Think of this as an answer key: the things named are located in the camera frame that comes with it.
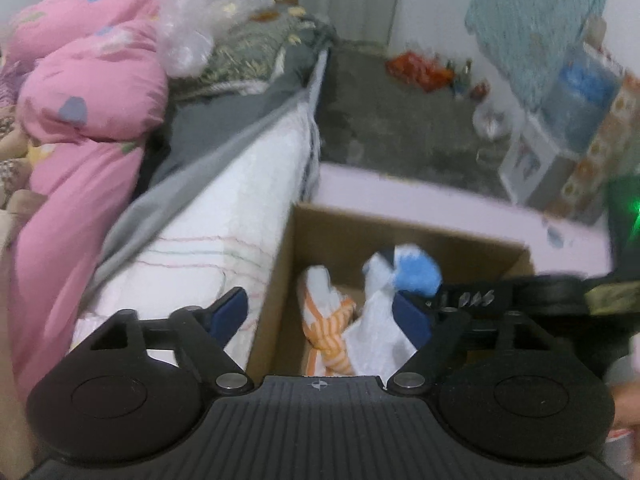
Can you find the blue water jug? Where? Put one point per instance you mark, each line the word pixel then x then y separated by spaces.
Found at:
pixel 582 95

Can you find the teal crochet cloth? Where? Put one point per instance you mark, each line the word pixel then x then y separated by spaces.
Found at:
pixel 530 20

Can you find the grey floral pillow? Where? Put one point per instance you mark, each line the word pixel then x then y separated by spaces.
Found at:
pixel 250 50

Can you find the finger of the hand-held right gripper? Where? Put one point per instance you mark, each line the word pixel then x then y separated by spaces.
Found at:
pixel 475 297

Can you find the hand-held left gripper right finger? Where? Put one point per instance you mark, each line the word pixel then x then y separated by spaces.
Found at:
pixel 407 320

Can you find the small green-capped bottle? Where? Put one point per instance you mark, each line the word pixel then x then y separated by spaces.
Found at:
pixel 453 72
pixel 468 70

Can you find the clear plastic bag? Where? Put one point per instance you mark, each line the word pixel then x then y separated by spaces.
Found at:
pixel 185 35

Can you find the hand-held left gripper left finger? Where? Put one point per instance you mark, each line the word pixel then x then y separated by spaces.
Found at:
pixel 230 312

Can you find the white plastic bag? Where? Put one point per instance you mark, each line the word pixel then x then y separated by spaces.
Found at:
pixel 492 120

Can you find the brown cardboard box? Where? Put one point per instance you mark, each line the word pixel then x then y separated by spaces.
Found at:
pixel 340 230

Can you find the pink quilt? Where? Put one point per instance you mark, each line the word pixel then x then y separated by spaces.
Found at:
pixel 90 85

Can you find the red snack bag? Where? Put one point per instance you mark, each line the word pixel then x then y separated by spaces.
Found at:
pixel 415 70

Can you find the white water dispenser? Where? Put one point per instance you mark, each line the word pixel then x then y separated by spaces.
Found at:
pixel 530 165

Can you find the small red packet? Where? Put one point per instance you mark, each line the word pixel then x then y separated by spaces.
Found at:
pixel 481 90

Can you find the orange striped white cloth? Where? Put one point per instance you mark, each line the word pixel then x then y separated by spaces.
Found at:
pixel 330 325

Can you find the grey bed sheet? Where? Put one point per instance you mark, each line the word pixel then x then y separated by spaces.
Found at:
pixel 200 125

